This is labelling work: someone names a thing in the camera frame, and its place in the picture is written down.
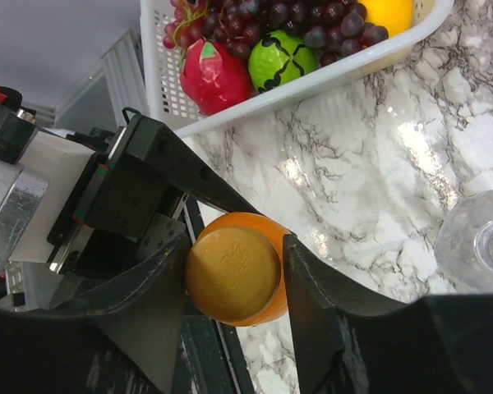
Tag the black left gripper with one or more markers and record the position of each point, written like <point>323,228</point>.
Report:
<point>128,196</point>

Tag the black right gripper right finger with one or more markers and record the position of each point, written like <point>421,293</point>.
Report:
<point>350,339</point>

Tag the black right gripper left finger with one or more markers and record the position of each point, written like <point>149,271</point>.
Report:
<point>119,337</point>

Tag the orange bottle cap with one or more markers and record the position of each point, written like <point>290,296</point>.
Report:
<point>232,275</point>

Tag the orange juice bottle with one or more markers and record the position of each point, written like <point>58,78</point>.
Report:
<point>267,230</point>

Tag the small water bottle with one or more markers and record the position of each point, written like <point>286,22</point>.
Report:
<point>464,245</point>

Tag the white plastic basket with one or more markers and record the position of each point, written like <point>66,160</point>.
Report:
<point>168,103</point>

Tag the pink dragon fruit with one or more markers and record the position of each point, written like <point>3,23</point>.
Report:
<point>213,78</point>

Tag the light red grapes bunch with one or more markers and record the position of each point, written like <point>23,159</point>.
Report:
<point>187,27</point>

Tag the green toy ball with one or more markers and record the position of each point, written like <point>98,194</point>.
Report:
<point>277,59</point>

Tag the dark red grapes bunch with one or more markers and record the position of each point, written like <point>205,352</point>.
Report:
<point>334,29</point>

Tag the yellow lemon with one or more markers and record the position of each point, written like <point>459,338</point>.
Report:
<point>395,15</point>

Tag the aluminium mounting rail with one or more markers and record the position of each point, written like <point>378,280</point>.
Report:
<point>116,82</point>

